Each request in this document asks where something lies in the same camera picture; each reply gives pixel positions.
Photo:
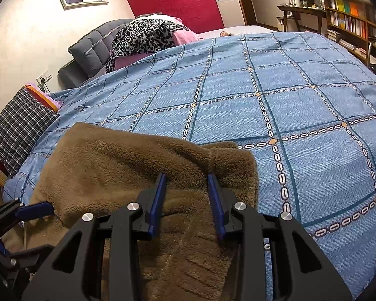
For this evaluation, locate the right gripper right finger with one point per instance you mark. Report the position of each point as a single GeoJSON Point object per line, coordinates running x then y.
{"type": "Point", "coordinates": [275, 255]}

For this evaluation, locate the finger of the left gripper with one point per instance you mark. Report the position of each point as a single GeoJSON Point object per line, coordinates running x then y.
{"type": "Point", "coordinates": [34, 211]}

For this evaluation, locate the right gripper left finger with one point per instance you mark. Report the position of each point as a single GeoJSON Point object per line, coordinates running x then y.
{"type": "Point", "coordinates": [73, 270]}

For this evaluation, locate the brown fleece pants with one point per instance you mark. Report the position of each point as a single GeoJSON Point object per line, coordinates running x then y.
{"type": "Point", "coordinates": [99, 170]}

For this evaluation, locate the dark plaid pillow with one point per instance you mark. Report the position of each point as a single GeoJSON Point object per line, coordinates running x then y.
{"type": "Point", "coordinates": [22, 122]}

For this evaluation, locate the blue patterned bed quilt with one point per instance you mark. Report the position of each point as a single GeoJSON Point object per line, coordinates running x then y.
{"type": "Point", "coordinates": [303, 106]}

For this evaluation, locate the grey tufted cushion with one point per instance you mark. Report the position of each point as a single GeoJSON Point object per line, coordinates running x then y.
{"type": "Point", "coordinates": [90, 55]}

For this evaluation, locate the leopard print cloth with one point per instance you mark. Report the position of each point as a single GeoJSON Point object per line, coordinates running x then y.
{"type": "Point", "coordinates": [141, 40]}

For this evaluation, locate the pink blanket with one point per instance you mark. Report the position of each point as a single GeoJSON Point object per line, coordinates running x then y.
{"type": "Point", "coordinates": [163, 43]}

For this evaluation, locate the small toy on bed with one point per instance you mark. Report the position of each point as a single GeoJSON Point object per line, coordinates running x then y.
{"type": "Point", "coordinates": [226, 34]}

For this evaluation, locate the white bed sheet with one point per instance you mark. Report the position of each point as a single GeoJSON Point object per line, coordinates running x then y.
{"type": "Point", "coordinates": [239, 30]}

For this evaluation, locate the wooden bookshelf with books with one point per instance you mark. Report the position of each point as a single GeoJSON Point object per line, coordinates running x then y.
{"type": "Point", "coordinates": [350, 23]}

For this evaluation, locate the red padded headboard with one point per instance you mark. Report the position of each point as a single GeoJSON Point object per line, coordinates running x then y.
{"type": "Point", "coordinates": [198, 15]}

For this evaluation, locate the wooden side table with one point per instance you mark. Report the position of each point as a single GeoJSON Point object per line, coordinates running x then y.
{"type": "Point", "coordinates": [303, 15]}

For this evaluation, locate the wall power socket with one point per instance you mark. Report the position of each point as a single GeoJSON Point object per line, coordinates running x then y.
{"type": "Point", "coordinates": [42, 81]}

